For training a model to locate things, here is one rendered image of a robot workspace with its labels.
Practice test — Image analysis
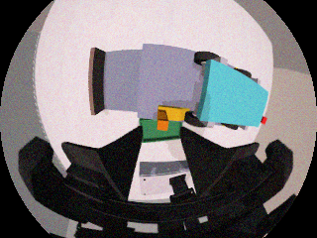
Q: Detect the yellow wedge with orange handle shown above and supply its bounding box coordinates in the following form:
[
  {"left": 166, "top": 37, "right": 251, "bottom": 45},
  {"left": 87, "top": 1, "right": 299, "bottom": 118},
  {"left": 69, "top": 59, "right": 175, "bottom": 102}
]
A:
[{"left": 158, "top": 104, "right": 190, "bottom": 131}]

